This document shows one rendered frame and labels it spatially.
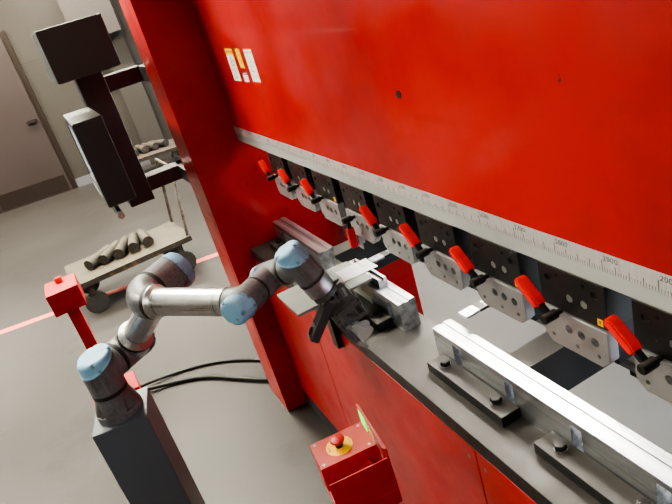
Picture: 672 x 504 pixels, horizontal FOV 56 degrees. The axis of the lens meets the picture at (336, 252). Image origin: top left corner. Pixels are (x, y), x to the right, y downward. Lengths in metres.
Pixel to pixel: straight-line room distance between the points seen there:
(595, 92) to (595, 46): 0.06
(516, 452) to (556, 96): 0.79
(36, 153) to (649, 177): 9.01
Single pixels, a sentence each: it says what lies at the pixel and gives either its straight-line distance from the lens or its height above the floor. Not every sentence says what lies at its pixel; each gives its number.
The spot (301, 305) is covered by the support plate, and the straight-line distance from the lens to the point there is 1.93.
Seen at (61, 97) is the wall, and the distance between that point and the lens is 9.43.
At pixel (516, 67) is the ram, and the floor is 1.68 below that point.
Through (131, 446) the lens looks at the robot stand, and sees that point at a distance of 2.24.
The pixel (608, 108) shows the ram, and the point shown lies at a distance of 0.93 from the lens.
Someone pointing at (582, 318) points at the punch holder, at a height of 1.26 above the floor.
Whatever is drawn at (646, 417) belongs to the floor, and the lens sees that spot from 2.83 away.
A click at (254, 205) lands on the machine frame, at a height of 1.05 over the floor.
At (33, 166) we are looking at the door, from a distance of 9.61.
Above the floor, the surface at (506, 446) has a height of 0.87.
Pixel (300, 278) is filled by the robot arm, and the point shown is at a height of 1.24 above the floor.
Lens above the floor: 1.91
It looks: 24 degrees down
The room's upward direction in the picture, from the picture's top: 17 degrees counter-clockwise
